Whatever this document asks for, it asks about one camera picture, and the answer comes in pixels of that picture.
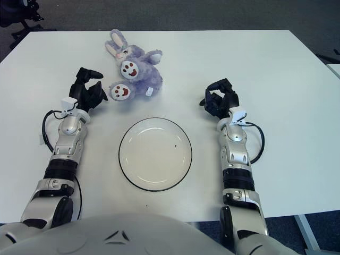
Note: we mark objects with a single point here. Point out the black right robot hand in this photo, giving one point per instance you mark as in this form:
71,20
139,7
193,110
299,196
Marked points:
225,101

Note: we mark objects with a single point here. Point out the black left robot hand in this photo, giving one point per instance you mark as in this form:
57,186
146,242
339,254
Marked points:
82,93

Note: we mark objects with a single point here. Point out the purple plush bunny doll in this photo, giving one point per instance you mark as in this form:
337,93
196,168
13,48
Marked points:
143,71

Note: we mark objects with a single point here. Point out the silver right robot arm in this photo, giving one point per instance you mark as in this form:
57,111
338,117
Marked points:
236,148

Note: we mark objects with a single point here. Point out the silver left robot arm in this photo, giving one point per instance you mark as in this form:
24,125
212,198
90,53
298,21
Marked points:
66,148

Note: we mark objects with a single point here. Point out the white plate with black rim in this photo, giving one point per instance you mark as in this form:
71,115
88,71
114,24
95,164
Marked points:
155,154

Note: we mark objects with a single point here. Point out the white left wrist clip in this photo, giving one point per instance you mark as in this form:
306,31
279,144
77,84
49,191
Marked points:
68,103

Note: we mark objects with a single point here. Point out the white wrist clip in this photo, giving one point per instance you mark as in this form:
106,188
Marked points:
237,114
68,103

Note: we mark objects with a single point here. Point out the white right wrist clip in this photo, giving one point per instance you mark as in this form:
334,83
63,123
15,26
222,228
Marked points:
237,114

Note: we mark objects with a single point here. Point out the black office chair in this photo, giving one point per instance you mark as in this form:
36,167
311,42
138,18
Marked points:
8,13

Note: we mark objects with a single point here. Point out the dark chair with black base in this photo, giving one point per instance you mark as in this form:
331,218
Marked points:
329,57

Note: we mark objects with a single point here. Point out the white neighbouring table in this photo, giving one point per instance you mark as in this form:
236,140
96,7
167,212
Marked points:
335,69

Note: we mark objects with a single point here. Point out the grey robot torso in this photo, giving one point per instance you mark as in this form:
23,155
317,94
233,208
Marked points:
119,239

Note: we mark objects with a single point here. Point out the white metal table leg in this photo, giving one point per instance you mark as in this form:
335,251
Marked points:
305,231

